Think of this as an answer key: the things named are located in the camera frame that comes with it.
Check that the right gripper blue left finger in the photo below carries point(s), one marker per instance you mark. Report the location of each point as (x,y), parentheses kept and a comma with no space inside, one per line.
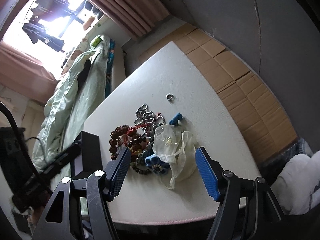
(116,171)

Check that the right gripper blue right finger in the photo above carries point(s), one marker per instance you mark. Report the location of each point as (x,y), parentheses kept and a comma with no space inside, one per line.
(209,177)

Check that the dark open jewelry box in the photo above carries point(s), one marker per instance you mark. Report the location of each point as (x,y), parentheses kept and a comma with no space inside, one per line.
(89,160)

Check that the person's left hand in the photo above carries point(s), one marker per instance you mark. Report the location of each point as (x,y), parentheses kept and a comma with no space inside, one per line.
(36,209)

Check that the flattened cardboard on floor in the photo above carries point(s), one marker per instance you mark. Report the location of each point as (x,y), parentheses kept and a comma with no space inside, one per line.
(258,114)

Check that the white cloth bundle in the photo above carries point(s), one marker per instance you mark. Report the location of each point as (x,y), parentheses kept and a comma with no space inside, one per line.
(297,187)

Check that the light green duvet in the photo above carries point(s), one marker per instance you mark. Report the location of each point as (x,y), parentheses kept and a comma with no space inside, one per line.
(56,113)

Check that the bed with green sheet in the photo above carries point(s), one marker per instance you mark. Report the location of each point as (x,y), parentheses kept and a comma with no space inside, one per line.
(94,87)

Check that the pink curtain left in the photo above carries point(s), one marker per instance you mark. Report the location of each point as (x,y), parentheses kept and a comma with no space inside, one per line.
(26,75)

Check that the pink curtain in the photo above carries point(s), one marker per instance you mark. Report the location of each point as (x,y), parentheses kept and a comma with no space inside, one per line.
(136,17)
(26,75)

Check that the pink curtain right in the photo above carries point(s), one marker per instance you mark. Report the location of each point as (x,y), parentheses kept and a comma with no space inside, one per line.
(136,17)

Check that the hanging dark clothes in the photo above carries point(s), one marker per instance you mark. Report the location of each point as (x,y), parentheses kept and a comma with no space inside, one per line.
(46,10)

